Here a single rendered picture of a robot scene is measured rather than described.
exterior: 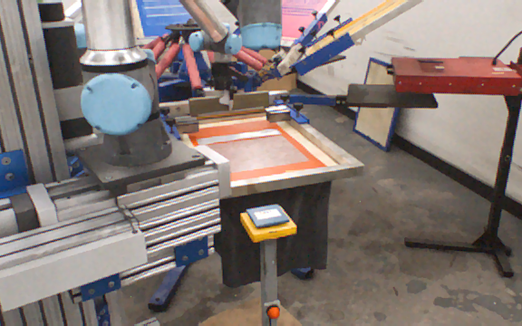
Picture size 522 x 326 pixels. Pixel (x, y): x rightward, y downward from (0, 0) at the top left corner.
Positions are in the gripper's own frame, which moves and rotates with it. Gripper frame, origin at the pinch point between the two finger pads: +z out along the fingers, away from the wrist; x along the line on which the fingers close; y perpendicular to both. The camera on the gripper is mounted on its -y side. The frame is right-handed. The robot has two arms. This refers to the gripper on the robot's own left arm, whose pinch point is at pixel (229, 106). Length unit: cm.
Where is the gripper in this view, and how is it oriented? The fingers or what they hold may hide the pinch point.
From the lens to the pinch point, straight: 214.0
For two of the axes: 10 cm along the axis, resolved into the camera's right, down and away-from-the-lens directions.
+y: -9.5, 1.4, -2.8
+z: 0.2, 9.2, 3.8
